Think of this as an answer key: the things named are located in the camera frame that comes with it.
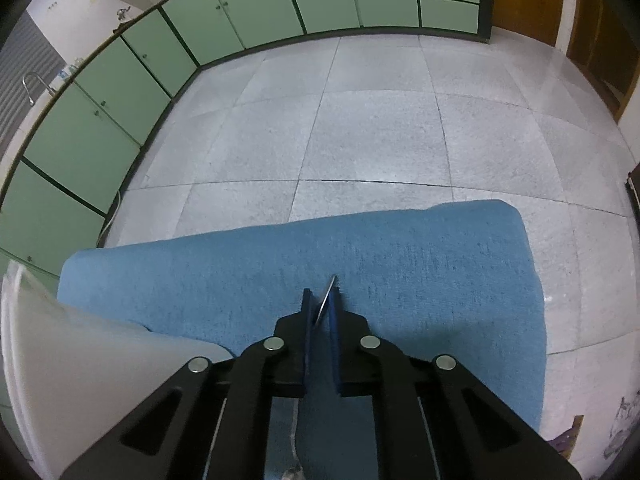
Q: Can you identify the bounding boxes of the blue mat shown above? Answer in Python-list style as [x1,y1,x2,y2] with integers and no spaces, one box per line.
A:
[56,199,549,480]

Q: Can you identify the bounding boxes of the white plastic cup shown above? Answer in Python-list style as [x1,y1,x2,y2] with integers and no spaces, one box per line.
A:
[0,259,236,480]

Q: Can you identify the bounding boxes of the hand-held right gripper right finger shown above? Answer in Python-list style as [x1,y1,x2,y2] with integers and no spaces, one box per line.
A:
[322,286,584,480]

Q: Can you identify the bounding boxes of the green base cabinets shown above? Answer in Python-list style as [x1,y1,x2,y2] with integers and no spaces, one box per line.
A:
[0,0,490,282]

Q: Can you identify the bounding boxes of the thin silver utensil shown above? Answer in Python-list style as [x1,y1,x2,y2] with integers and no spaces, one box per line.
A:
[313,273,340,324]

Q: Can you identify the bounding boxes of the small white container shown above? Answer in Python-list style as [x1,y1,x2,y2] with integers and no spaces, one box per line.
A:
[54,59,84,84]

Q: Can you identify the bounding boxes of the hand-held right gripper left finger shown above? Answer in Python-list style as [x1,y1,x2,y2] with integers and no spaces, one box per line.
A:
[59,288,314,480]

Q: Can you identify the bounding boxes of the grey window blinds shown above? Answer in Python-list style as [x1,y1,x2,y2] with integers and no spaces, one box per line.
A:
[0,12,67,161]

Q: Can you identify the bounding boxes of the open wooden door frame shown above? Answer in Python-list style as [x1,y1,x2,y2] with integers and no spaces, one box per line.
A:
[566,0,640,123]

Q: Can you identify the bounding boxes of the dark glass cabinet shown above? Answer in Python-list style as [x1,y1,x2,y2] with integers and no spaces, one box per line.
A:
[625,160,640,222]

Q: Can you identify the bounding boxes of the metal sink faucet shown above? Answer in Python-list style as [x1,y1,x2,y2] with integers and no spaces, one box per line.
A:
[22,72,57,107]

